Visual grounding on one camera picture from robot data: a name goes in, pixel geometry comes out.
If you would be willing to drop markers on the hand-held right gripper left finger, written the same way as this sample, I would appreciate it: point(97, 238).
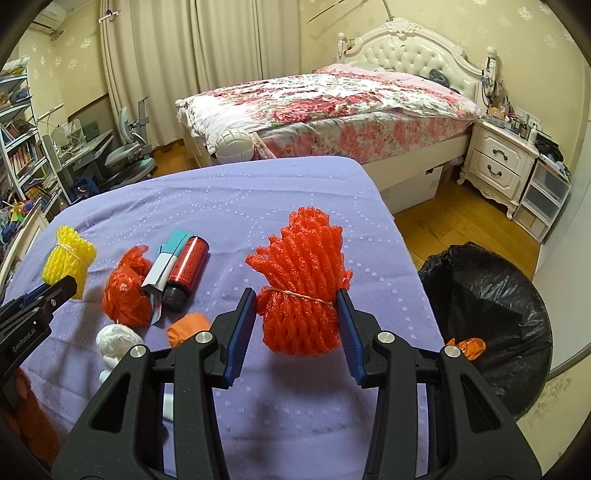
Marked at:
point(240, 333)

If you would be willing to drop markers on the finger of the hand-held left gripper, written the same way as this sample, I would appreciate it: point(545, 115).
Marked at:
point(57, 291)

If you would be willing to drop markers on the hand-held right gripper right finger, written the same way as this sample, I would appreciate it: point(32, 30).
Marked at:
point(348, 328)

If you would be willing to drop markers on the yellow foam fruit net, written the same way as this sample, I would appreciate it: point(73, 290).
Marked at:
point(69, 254)

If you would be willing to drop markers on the orange plastic piece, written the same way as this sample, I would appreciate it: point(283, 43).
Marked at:
point(184, 330)

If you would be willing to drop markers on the red plastic bag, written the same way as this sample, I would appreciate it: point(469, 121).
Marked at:
point(127, 290)

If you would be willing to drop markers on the red foam fruit net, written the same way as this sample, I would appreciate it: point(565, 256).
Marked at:
point(300, 277)

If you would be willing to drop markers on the white paper ball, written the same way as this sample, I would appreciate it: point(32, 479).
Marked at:
point(117, 344)

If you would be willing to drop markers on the small bottle with black cap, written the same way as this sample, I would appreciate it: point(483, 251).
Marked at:
point(187, 264)

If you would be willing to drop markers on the teal and white wrapper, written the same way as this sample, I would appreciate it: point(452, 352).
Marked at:
point(160, 272)

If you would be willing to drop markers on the orange wrapper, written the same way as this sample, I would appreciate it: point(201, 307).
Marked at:
point(471, 348)

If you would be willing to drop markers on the bin with black bag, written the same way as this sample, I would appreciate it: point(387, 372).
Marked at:
point(485, 300)

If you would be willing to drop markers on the orange plastic bag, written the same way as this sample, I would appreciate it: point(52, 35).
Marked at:
point(32, 415)

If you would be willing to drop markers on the purple quilted cloth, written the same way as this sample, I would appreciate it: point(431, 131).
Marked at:
point(258, 198)

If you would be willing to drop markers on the grey study desk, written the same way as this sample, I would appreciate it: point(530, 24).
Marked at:
point(87, 143)

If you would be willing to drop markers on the grey desk chair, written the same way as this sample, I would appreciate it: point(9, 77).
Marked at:
point(129, 157)

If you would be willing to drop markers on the white box under bed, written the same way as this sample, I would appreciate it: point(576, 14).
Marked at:
point(415, 189)

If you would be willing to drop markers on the white bookshelf with books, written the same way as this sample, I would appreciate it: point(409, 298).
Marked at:
point(18, 138)

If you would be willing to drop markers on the white volleyball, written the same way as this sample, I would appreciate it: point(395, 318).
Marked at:
point(235, 145)

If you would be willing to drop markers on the white wardrobe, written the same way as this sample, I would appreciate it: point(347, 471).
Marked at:
point(568, 286)

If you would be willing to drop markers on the white nightstand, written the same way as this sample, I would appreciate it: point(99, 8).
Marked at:
point(494, 157)

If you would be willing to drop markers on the pink floral quilt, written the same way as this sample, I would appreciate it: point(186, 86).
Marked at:
point(323, 101)

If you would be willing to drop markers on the clear plastic drawer unit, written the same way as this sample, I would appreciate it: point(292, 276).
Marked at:
point(545, 194)

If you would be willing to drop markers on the beige curtain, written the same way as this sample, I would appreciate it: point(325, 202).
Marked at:
point(152, 69)

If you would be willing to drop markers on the group of small bottles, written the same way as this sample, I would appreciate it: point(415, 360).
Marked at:
point(508, 115)

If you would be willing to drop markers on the dark clothes pile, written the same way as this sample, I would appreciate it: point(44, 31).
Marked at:
point(551, 152)

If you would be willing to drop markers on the white bed with tufted headboard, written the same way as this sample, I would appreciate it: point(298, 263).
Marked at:
point(406, 50)

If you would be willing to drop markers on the wall air conditioner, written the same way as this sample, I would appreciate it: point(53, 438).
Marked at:
point(51, 16)

